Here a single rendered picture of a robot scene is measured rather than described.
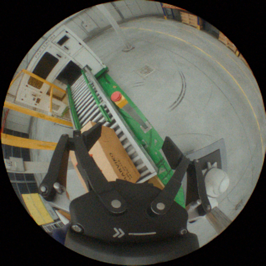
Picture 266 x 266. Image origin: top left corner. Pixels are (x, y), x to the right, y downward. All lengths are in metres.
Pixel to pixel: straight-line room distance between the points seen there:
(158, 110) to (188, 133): 0.63
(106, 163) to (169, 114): 1.24
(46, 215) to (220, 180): 7.94
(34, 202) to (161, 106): 8.28
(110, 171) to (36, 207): 7.41
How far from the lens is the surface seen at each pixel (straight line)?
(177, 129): 1.53
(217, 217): 0.66
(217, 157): 0.89
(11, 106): 1.43
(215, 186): 0.66
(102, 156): 0.68
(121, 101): 0.62
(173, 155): 0.16
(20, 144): 1.11
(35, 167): 1.60
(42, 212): 7.78
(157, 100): 1.68
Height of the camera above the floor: 1.49
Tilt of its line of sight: 71 degrees down
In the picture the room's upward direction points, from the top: 65 degrees counter-clockwise
